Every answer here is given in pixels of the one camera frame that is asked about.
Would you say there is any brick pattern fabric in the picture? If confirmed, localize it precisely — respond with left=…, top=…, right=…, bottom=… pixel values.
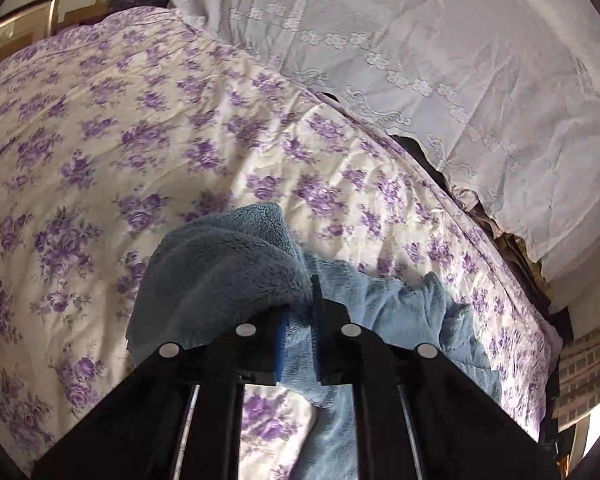
left=552, top=327, right=600, bottom=431

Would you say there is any blue fluffy small garment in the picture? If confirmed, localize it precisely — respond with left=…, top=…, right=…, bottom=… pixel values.
left=126, top=204, right=502, bottom=479

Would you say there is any gold wooden bed frame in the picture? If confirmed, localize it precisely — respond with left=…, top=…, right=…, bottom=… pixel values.
left=0, top=0, right=109, bottom=63

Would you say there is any purple floral bed sheet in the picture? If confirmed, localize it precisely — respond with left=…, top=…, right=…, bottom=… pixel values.
left=0, top=8, right=560, bottom=472

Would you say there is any white lace cover cloth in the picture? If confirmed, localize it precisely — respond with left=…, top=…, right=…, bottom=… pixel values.
left=172, top=0, right=600, bottom=280

